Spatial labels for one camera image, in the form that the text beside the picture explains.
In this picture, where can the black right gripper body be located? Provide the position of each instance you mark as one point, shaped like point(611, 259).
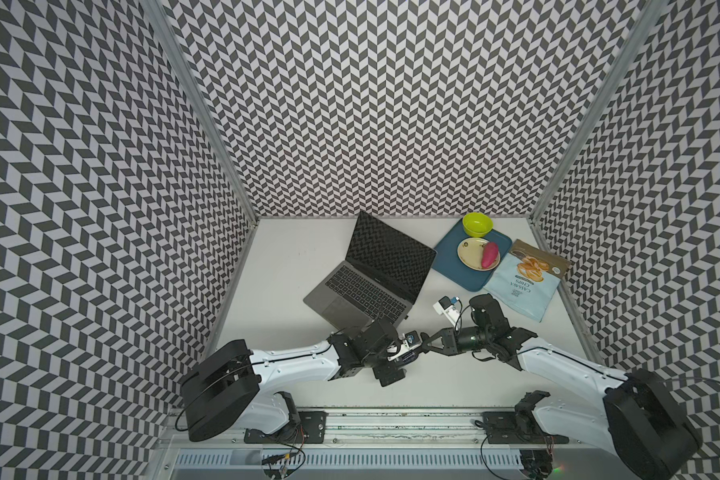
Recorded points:
point(466, 338)

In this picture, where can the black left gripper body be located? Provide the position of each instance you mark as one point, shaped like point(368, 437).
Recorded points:
point(382, 368)

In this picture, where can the grey laptop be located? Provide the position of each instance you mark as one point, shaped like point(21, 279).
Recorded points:
point(379, 279)

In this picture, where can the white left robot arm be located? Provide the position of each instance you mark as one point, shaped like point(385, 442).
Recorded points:
point(248, 388)

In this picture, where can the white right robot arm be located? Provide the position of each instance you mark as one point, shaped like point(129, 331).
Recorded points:
point(631, 415)

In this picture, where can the cassava chips bag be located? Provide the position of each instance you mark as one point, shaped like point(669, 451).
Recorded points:
point(526, 279)

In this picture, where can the magenta sweet potato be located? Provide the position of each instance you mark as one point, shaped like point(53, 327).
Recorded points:
point(490, 255)

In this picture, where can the cream patterned plate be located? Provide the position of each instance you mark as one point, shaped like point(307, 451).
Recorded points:
point(470, 251)

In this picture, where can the teal plastic tray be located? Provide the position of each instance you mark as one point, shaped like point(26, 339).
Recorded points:
point(449, 265)

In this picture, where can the lime green bowl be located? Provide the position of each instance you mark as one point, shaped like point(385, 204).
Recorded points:
point(477, 225)

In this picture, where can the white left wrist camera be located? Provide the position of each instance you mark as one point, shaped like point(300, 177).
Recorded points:
point(406, 350)

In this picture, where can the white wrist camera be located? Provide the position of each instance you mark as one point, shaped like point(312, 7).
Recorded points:
point(450, 308)
point(406, 350)

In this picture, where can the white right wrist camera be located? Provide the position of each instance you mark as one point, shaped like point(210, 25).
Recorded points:
point(450, 308)

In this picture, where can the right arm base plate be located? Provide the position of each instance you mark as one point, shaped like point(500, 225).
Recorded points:
point(518, 426)

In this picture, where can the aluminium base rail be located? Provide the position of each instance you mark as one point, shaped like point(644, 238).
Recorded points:
point(386, 443)

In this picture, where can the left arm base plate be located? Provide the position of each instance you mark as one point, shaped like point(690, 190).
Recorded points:
point(309, 430)

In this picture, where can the aluminium corner post right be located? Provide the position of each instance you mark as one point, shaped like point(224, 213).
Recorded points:
point(623, 60)

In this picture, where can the aluminium corner post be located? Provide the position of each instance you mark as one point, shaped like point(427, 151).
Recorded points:
point(164, 34)
point(623, 60)

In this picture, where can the aluminium corner post left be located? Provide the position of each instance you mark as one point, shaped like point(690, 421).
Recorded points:
point(164, 34)

